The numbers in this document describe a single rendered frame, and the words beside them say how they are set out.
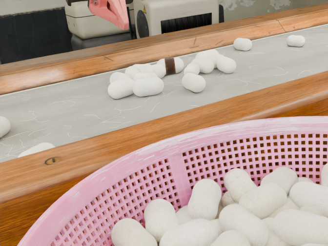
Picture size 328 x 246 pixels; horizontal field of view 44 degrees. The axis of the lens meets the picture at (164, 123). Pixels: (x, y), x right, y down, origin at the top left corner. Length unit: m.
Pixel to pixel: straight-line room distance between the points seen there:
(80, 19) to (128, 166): 1.19
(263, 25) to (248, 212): 0.59
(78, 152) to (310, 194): 0.15
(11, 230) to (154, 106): 0.23
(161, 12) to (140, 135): 0.90
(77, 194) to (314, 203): 0.14
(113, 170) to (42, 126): 0.20
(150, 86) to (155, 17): 0.72
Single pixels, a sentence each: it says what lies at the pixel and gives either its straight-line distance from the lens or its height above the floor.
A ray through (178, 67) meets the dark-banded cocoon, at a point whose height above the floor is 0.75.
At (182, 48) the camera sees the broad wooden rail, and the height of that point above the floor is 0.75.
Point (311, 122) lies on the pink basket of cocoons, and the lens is 0.29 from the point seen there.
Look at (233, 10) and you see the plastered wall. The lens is 2.96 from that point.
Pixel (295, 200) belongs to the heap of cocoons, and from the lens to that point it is 0.26.
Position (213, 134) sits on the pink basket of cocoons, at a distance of 0.28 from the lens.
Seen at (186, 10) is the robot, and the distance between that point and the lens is 1.20.
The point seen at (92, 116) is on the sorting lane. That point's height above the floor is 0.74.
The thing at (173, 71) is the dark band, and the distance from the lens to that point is 0.56.
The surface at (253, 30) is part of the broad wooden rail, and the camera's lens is 0.77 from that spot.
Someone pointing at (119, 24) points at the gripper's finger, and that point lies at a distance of 0.56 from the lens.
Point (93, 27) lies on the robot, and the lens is 1.42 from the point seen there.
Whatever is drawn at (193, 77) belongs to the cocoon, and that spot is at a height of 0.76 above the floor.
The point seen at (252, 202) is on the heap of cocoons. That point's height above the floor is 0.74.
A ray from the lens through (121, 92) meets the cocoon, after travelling 0.47.
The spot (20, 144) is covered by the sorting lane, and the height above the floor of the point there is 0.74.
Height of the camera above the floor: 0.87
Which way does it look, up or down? 20 degrees down
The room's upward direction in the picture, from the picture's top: 7 degrees counter-clockwise
